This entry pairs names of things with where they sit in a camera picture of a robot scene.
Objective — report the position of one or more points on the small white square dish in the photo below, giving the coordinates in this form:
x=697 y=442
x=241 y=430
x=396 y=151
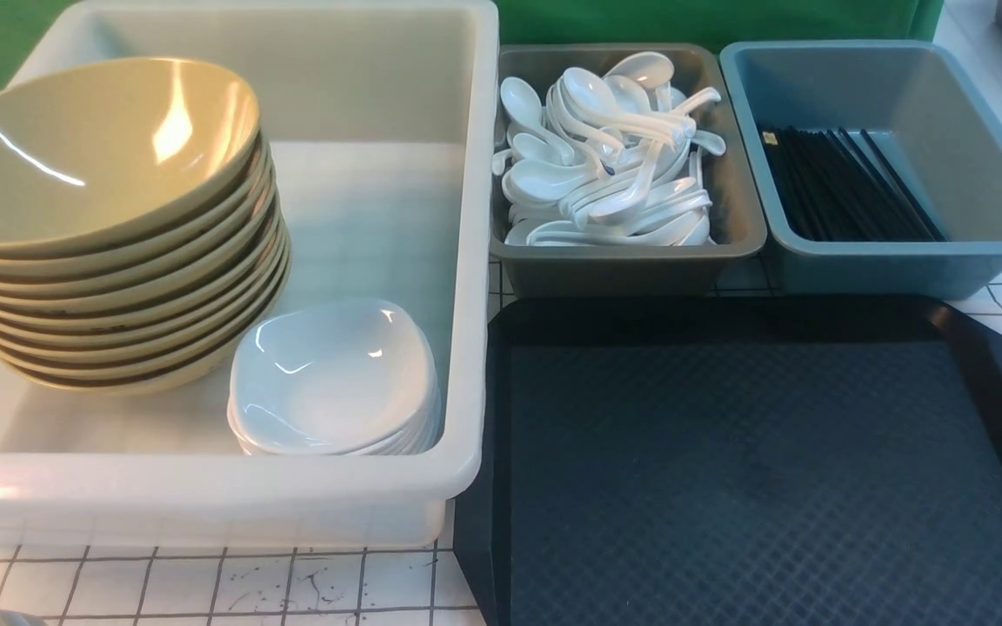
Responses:
x=331 y=378

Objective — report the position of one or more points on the large beige noodle bowl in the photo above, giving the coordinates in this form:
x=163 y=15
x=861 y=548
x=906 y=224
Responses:
x=111 y=150

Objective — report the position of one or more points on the stack of beige noodle bowls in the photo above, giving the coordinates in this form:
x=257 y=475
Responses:
x=159 y=311

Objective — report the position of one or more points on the grey plastic spoon bin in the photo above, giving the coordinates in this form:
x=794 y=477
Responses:
x=738 y=226

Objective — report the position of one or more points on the pile of white soup spoons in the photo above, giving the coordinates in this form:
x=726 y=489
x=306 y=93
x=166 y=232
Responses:
x=608 y=158

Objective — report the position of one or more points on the black textured serving tray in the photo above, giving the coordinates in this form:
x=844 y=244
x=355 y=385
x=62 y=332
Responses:
x=791 y=460

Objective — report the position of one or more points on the large white plastic tub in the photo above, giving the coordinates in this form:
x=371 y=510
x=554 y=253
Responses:
x=381 y=121

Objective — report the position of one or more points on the stack of white square dishes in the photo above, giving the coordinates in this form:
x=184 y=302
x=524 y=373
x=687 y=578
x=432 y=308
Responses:
x=421 y=431

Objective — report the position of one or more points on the bundle of black chopsticks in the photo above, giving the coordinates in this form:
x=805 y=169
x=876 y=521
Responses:
x=839 y=186

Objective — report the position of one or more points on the blue plastic chopstick bin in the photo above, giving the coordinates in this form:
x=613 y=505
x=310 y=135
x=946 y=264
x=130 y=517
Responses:
x=929 y=119

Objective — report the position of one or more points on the green backdrop cloth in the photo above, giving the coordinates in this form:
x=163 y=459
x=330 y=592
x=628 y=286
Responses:
x=710 y=24

